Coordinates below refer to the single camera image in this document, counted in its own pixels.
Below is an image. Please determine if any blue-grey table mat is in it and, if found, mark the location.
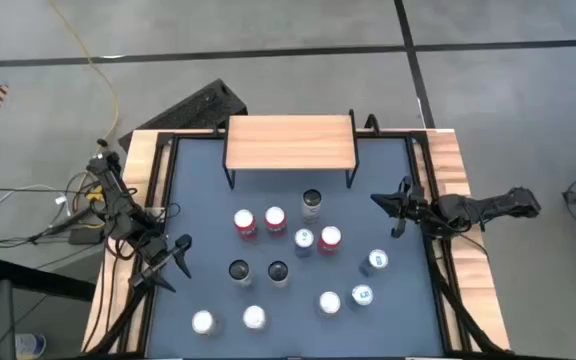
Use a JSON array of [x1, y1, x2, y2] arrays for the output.
[[145, 135, 447, 359]]

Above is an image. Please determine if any yellow floor cable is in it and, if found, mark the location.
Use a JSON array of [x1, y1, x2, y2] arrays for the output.
[[47, 0, 120, 151]]

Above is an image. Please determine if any white blue cup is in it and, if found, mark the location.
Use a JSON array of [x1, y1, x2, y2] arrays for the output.
[[15, 332, 48, 360]]

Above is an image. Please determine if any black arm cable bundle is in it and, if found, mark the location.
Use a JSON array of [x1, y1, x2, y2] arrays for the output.
[[81, 239, 144, 354], [425, 237, 502, 357]]

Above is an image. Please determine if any red Fanta can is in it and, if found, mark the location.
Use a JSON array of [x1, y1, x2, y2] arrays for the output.
[[316, 225, 343, 257], [232, 208, 259, 242], [263, 205, 288, 237]]

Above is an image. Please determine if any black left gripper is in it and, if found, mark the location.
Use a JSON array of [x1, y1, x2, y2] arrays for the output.
[[127, 233, 194, 294]]

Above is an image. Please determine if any blue silver Red Bull can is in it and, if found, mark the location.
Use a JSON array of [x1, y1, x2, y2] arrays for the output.
[[350, 283, 375, 310], [293, 227, 316, 259], [357, 248, 390, 278]]

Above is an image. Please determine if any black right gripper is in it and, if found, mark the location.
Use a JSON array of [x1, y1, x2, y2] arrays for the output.
[[369, 174, 433, 240]]

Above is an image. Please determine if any white floor cable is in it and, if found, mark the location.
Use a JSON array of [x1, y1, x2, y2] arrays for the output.
[[0, 183, 69, 214]]

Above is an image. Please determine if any black power adapter box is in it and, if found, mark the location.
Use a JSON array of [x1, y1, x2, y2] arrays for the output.
[[67, 227, 107, 246]]

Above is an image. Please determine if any wooden shelf with black frame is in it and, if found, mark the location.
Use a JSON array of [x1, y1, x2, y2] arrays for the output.
[[221, 108, 360, 191]]

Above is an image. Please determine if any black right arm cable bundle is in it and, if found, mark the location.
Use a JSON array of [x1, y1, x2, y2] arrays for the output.
[[425, 237, 502, 357]]

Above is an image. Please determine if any silver Diet Coke can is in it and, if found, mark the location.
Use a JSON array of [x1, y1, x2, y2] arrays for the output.
[[190, 309, 218, 336], [317, 290, 342, 317], [241, 304, 268, 332]]

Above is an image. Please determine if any black floor beam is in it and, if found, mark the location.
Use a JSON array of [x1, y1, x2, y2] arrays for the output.
[[0, 255, 98, 304]]

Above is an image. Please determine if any black left arm cable bundle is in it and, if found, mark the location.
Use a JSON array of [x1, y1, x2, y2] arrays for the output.
[[81, 239, 144, 354]]

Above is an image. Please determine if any white Celsius can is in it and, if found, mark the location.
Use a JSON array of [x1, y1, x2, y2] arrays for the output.
[[300, 188, 323, 224], [227, 258, 253, 289], [266, 259, 290, 289]]

